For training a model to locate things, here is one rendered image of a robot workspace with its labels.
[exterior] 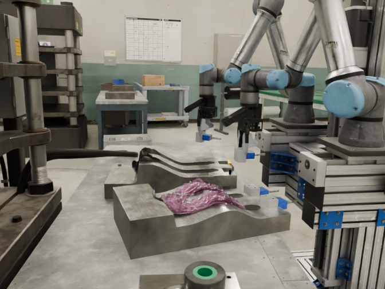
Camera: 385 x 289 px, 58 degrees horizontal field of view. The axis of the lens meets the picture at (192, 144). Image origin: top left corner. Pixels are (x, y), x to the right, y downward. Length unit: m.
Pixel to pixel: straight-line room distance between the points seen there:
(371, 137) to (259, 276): 0.64
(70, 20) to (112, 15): 2.73
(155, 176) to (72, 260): 0.48
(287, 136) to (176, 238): 0.91
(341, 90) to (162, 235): 0.68
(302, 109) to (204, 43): 6.32
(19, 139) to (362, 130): 1.18
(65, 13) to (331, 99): 4.31
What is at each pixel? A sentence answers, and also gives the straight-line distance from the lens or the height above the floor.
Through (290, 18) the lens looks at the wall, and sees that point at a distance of 8.69.
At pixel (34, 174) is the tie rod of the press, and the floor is 0.87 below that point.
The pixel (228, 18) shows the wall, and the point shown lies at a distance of 8.13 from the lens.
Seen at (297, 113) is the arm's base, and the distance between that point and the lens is 1.73.
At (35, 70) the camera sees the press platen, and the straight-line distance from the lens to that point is 1.40.
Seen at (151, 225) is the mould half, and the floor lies 0.89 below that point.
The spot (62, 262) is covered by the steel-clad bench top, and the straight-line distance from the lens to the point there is 0.99.
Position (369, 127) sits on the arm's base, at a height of 1.10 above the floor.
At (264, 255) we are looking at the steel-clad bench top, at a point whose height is 0.80.
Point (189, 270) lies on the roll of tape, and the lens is 0.72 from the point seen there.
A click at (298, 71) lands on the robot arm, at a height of 1.28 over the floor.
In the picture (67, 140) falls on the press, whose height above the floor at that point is 0.23.
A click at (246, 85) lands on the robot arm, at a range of 1.41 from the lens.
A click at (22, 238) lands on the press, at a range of 1.22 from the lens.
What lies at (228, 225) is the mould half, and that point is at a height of 0.85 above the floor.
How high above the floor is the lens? 1.30
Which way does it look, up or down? 13 degrees down
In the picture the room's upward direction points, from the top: 1 degrees clockwise
